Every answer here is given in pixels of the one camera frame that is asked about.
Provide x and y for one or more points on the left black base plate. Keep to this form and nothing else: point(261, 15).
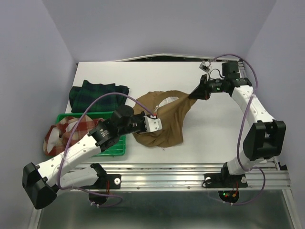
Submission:
point(110, 181)

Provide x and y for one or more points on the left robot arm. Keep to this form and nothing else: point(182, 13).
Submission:
point(45, 181)

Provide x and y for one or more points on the aluminium frame rail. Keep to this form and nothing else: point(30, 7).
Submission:
point(210, 134)

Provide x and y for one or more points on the green plaid skirt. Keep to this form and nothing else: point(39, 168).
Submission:
point(81, 97)

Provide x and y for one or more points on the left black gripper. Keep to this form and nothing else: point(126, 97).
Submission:
point(140, 116)

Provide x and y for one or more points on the tan pleated skirt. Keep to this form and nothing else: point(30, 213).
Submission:
point(171, 108)

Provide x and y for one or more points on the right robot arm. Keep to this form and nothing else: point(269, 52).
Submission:
point(265, 137)

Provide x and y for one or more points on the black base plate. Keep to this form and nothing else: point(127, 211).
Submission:
point(110, 181)
point(216, 180)

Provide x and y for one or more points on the red plaid skirt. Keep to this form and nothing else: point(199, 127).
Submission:
point(58, 135)

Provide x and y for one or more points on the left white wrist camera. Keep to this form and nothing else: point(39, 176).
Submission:
point(152, 124)

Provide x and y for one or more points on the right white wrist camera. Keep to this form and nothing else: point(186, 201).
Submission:
point(205, 66)

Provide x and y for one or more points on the green plastic tray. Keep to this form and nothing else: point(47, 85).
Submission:
point(116, 150)

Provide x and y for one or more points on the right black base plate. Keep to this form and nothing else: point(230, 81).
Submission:
point(216, 180)

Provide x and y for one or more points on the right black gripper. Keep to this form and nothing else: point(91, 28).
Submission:
point(202, 91)

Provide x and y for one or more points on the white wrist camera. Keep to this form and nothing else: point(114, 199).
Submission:
point(152, 124)
point(205, 66)

